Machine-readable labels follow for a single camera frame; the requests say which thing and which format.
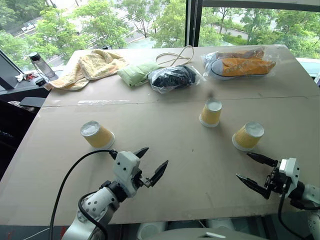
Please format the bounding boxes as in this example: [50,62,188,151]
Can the smoky transparent water bottle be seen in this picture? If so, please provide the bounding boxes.
[28,52,56,80]

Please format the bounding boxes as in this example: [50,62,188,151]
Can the grey robot torso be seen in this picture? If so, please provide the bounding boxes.
[154,226,269,240]

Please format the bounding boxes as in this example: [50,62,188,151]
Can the yellow terry towel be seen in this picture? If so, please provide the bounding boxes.
[46,49,129,91]

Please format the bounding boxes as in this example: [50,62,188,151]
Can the white rounded shape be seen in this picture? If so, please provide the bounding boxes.
[136,221,168,240]
[206,218,235,232]

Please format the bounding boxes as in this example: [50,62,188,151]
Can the black item in plastic bag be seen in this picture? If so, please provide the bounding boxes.
[147,65,205,95]

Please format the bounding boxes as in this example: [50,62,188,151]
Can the light green folded cloth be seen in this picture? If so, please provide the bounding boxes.
[116,62,161,89]

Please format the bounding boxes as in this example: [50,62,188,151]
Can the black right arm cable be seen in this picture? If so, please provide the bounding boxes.
[277,193,316,240]

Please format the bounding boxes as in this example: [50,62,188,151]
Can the dark side desk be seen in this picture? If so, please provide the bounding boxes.
[0,72,52,101]

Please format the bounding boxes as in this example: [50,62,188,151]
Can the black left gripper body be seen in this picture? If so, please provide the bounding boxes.
[131,167,151,188]

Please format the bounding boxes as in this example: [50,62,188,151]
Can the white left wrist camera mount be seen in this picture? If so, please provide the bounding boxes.
[113,150,141,198]

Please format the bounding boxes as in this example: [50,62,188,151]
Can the beige cord loop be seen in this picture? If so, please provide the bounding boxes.
[155,45,196,68]

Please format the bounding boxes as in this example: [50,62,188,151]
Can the clear plastic shoe bag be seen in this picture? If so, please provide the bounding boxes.
[201,46,277,82]

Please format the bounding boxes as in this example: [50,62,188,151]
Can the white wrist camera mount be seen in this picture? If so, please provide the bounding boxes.
[278,157,300,198]
[113,150,141,198]

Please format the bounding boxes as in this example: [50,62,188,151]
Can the yellow paper cup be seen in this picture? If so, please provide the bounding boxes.
[231,121,265,152]
[79,120,116,149]
[199,99,223,128]

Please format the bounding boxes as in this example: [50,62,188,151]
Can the keys with red tag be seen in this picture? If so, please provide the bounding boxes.
[14,71,39,83]

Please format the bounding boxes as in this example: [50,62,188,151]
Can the clear tape strip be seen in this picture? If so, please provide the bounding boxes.
[77,99,131,105]

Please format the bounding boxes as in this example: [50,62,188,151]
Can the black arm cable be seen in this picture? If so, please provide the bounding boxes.
[277,193,316,240]
[49,149,118,240]

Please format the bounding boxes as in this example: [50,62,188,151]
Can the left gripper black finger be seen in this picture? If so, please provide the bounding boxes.
[148,159,169,188]
[135,147,150,159]

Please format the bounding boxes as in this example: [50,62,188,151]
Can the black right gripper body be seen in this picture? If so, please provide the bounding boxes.
[263,166,291,195]

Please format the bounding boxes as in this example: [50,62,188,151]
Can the dark window frame post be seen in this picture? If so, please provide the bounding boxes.
[184,0,205,48]

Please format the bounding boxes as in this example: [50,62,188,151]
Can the orange sneaker grey toe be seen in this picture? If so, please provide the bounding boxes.
[209,57,276,77]

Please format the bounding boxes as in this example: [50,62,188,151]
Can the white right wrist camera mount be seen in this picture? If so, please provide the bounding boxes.
[278,157,300,198]

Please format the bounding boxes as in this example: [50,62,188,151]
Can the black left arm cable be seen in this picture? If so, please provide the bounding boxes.
[49,149,118,240]

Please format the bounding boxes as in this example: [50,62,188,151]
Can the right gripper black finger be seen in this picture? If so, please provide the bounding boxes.
[245,152,279,167]
[235,173,273,200]

